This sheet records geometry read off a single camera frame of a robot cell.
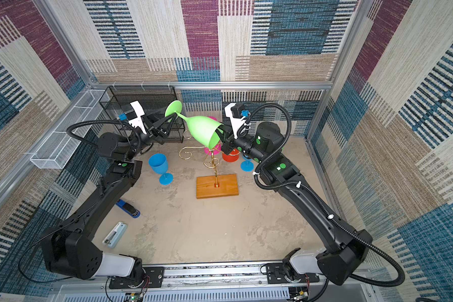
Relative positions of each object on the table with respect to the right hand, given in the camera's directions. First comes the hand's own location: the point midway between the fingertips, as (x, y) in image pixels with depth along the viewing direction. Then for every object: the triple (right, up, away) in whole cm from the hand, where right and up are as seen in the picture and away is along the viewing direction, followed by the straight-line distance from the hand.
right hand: (214, 126), depth 60 cm
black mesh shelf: (-36, +22, +43) cm, 60 cm away
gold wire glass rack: (-6, -12, +49) cm, 51 cm away
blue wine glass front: (-28, -13, +30) cm, 43 cm away
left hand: (-12, +5, -2) cm, 13 cm away
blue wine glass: (+15, -14, +46) cm, 50 cm away
